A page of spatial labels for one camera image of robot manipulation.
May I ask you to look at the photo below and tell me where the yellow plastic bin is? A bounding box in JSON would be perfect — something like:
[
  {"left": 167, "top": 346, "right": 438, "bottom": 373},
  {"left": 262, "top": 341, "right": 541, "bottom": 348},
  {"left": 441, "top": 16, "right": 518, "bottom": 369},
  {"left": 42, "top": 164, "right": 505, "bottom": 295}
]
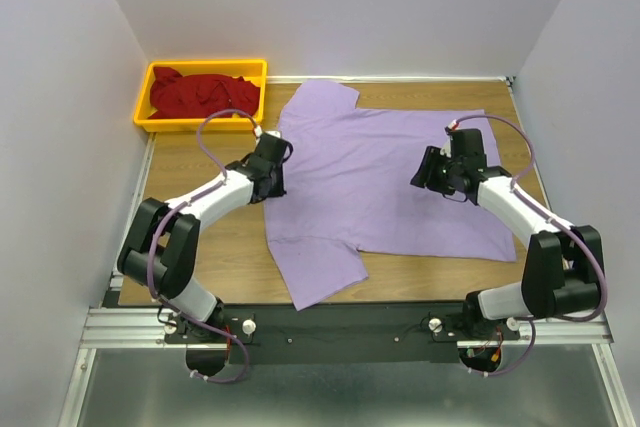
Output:
[{"left": 133, "top": 59, "right": 267, "bottom": 133}]

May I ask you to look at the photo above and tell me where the red t shirt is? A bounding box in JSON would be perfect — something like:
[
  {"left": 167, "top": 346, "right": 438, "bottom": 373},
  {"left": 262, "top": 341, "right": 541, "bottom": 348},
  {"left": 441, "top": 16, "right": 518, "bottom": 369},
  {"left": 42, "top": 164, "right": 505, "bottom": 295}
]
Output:
[{"left": 149, "top": 67, "right": 260, "bottom": 120}]

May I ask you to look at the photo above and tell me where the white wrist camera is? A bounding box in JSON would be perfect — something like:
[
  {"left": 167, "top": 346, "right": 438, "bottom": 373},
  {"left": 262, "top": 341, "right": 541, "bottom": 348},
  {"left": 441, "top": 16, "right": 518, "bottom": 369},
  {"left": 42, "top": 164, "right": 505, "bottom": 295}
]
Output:
[
  {"left": 253, "top": 125, "right": 282, "bottom": 141},
  {"left": 440, "top": 119, "right": 460, "bottom": 158}
]

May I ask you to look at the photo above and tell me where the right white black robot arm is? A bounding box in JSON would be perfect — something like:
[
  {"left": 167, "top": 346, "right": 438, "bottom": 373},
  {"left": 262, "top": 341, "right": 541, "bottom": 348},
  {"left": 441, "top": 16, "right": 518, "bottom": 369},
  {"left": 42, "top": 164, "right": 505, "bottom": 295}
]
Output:
[{"left": 411, "top": 124, "right": 607, "bottom": 325}]

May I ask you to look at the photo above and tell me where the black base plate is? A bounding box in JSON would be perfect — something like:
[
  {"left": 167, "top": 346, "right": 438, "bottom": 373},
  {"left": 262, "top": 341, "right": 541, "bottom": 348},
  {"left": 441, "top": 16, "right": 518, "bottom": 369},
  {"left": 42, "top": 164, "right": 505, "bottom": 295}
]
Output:
[{"left": 164, "top": 300, "right": 521, "bottom": 367}]

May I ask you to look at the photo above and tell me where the lavender t shirt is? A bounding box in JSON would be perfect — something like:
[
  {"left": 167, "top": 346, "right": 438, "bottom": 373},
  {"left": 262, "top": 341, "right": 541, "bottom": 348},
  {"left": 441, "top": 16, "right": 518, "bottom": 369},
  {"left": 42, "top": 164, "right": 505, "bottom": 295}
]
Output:
[{"left": 264, "top": 80, "right": 516, "bottom": 310}]

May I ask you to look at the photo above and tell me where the aluminium frame rail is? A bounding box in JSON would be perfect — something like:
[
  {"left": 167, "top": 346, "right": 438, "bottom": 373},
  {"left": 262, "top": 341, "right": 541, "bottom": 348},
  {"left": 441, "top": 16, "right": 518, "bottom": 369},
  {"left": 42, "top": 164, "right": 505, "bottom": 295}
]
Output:
[{"left": 80, "top": 308, "right": 613, "bottom": 349}]

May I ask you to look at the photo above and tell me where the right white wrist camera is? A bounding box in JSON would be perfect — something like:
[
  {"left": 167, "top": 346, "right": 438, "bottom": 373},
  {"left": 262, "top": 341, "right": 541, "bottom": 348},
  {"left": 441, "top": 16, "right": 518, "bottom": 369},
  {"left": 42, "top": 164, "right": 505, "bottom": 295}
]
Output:
[{"left": 440, "top": 119, "right": 460, "bottom": 158}]

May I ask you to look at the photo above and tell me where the left side aluminium rail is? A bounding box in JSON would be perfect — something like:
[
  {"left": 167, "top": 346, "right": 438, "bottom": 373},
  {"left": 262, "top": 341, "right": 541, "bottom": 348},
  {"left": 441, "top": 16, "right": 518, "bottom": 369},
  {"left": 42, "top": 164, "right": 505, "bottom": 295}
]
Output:
[{"left": 100, "top": 134, "right": 156, "bottom": 308}]

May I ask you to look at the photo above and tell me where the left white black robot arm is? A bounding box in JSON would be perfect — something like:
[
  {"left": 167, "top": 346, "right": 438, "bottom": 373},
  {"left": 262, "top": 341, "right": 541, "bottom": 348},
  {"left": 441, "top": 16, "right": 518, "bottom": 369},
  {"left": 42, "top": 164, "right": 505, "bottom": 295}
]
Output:
[{"left": 116, "top": 131, "right": 294, "bottom": 337}]

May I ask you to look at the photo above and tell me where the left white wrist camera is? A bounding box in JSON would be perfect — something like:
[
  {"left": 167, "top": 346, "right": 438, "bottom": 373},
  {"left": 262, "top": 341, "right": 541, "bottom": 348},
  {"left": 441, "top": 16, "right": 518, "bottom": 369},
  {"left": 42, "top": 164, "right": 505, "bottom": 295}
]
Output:
[{"left": 253, "top": 125, "right": 282, "bottom": 141}]

